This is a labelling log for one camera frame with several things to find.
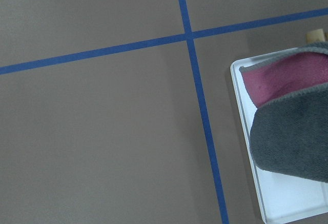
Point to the white rectangular tray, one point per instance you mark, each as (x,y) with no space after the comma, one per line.
(282,198)

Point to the wooden chopstick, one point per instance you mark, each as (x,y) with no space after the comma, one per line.
(315,36)

